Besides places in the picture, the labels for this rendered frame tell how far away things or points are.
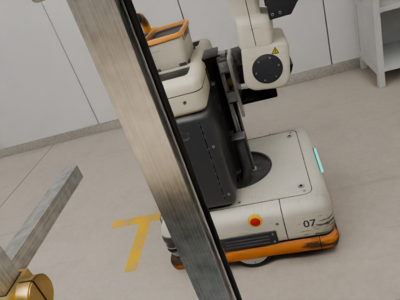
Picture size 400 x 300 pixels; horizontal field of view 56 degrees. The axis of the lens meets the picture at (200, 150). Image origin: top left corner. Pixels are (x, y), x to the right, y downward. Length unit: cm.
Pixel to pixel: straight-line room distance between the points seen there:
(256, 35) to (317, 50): 181
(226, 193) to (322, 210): 34
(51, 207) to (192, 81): 67
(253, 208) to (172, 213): 106
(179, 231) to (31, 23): 307
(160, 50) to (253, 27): 32
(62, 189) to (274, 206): 88
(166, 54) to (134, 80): 105
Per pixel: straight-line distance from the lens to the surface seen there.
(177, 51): 135
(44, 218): 68
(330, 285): 150
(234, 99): 144
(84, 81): 335
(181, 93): 122
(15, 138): 388
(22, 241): 64
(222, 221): 144
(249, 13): 135
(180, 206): 37
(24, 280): 54
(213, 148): 130
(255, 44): 133
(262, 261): 158
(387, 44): 319
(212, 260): 41
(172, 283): 168
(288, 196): 144
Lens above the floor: 115
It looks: 27 degrees down
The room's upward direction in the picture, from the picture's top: 19 degrees counter-clockwise
